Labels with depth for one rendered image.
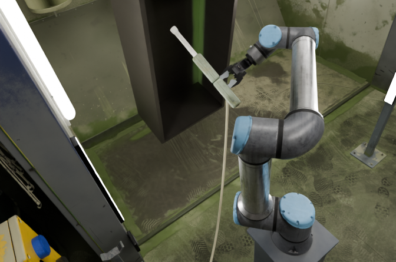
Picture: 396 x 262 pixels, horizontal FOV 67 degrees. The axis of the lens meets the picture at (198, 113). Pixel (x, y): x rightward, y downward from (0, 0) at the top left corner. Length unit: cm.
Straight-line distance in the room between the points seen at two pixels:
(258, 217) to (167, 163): 146
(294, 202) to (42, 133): 103
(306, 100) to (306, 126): 12
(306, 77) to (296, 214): 59
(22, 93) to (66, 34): 194
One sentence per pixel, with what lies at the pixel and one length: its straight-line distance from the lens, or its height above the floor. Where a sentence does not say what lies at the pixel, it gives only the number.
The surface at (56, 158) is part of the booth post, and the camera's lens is 126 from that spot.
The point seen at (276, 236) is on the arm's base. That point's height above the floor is 69.
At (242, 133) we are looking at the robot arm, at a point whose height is 147.
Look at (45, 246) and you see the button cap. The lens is 79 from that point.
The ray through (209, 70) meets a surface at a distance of 142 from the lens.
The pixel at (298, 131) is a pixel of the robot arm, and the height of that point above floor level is 148.
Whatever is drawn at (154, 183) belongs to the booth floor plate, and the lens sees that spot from 256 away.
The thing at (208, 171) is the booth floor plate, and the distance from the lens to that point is 254.
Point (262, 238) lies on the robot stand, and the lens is 160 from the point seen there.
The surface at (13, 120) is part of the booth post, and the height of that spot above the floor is 150.
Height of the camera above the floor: 210
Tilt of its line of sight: 43 degrees down
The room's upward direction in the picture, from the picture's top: 9 degrees counter-clockwise
